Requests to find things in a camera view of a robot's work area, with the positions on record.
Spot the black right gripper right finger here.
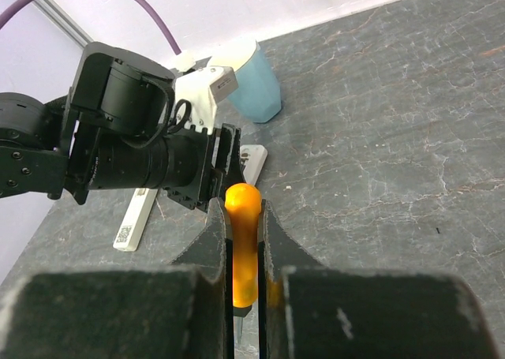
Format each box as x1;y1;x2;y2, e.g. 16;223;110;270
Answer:
258;201;499;358

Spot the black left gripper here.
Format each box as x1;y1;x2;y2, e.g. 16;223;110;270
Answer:
88;123;241;211

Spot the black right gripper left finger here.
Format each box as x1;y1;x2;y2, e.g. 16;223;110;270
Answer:
1;199;234;358

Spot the yellow handled screwdriver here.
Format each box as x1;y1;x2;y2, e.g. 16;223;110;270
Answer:
225;183;262;345

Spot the white remote control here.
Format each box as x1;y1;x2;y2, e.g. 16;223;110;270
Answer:
240;144;267;185

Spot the white remote with QR label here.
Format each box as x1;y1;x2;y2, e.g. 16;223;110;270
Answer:
113;188;158;252

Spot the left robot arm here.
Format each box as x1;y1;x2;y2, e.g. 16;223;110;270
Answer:
1;42;244;211

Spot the light blue cup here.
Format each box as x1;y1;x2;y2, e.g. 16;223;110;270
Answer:
208;38;282;123

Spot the aluminium frame rail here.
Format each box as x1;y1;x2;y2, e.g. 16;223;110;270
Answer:
32;0;94;48

